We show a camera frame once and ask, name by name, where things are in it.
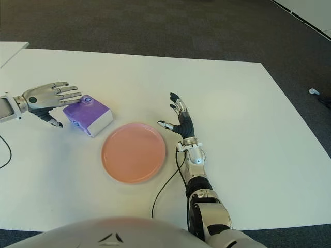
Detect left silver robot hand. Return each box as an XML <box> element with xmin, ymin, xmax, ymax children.
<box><xmin>15</xmin><ymin>81</ymin><xmax>83</xmax><ymax>128</ymax></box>

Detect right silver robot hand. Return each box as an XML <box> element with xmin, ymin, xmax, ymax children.
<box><xmin>157</xmin><ymin>92</ymin><xmax>195</xmax><ymax>140</ymax></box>

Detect purple tissue paper pack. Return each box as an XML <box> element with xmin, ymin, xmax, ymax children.
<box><xmin>62</xmin><ymin>95</ymin><xmax>114</xmax><ymax>138</ymax></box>

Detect round pink plate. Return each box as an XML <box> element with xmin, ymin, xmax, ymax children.
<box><xmin>100</xmin><ymin>122</ymin><xmax>167</xmax><ymax>184</ymax></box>

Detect white side table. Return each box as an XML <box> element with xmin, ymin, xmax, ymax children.
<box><xmin>0</xmin><ymin>41</ymin><xmax>29</xmax><ymax>69</ymax></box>

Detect grey robot torso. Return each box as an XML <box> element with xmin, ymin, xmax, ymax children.
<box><xmin>7</xmin><ymin>216</ymin><xmax>207</xmax><ymax>248</ymax></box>

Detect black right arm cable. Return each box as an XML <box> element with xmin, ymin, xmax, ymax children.
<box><xmin>151</xmin><ymin>149</ymin><xmax>186</xmax><ymax>219</ymax></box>

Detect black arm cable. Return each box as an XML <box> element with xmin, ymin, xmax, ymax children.
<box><xmin>151</xmin><ymin>149</ymin><xmax>186</xmax><ymax>219</ymax></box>
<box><xmin>0</xmin><ymin>135</ymin><xmax>12</xmax><ymax>169</ymax></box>

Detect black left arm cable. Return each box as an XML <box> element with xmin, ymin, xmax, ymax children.
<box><xmin>0</xmin><ymin>135</ymin><xmax>12</xmax><ymax>169</ymax></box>

